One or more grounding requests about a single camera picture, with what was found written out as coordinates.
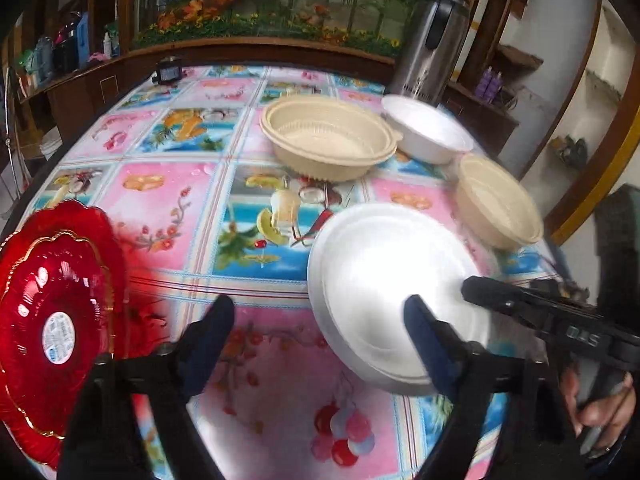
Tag small beige plastic bowl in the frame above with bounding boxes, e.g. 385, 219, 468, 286
454, 154, 545, 252

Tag black bag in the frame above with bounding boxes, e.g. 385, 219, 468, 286
51, 27, 81, 75

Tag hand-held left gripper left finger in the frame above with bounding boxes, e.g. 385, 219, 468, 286
57, 294, 236, 480

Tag person's right hand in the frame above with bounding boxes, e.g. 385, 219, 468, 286
561, 369, 637, 461

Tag large red glass plate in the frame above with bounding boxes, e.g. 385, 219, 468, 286
0, 201, 132, 471

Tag wooden sideboard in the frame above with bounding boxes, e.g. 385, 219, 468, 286
17, 42, 401, 133

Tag large beige plastic bowl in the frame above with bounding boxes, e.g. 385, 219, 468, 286
259, 94, 402, 182

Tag printed floral tablecloth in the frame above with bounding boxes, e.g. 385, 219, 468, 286
22, 62, 568, 480

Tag small red gold-rimmed plate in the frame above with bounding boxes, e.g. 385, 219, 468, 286
0, 230, 117, 438

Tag small black device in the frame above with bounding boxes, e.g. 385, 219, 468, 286
151, 56, 185, 86

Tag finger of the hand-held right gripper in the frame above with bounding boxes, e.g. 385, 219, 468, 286
461, 275, 553, 335

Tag stainless steel thermos jug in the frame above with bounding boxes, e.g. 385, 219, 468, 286
389, 0, 472, 107

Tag flower and bamboo wall mural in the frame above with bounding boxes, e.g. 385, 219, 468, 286
120, 0, 476, 58

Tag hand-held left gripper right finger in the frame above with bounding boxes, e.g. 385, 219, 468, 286
404, 294, 576, 480

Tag white foam bowl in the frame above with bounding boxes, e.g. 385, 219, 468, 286
306, 202, 494, 397
381, 94, 475, 166

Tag white bucket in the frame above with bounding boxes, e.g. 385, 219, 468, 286
40, 132, 64, 160

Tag blue container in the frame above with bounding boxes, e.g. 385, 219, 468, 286
76, 12, 91, 68

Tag wooden shelf unit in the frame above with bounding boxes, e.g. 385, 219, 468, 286
445, 0, 546, 161

